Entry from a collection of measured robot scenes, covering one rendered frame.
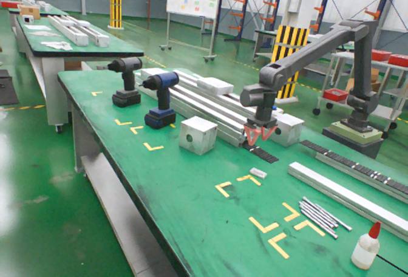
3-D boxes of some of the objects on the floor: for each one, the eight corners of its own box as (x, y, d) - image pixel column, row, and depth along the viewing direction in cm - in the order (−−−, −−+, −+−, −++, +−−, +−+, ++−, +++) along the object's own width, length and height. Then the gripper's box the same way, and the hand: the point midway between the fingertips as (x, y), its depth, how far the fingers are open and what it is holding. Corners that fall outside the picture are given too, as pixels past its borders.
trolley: (396, 129, 373) (429, 54, 334) (386, 140, 335) (423, 56, 296) (320, 105, 436) (340, 39, 397) (305, 112, 398) (326, 40, 359)
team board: (158, 50, 717) (163, -35, 641) (170, 49, 756) (177, -32, 679) (205, 62, 641) (217, -32, 564) (217, 61, 679) (229, -29, 603)
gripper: (262, 110, 91) (254, 150, 97) (283, 104, 99) (274, 142, 105) (246, 103, 96) (239, 142, 102) (268, 98, 103) (260, 135, 110)
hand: (257, 140), depth 103 cm, fingers open, 8 cm apart
